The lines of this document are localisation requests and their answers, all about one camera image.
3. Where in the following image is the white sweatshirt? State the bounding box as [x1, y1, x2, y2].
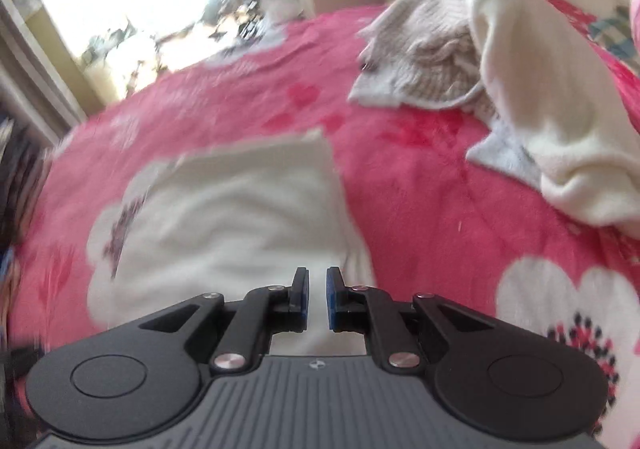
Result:
[87, 130, 374, 356]

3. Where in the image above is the stack of folded clothes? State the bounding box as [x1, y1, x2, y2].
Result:
[0, 112, 49, 339]

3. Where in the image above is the white fluffy garment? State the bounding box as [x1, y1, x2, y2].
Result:
[465, 0, 639, 238]

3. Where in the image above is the beige knitted sweater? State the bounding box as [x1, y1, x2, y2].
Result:
[348, 0, 498, 126]

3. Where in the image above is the grey curtain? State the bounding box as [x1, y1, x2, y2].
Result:
[1, 0, 87, 147]

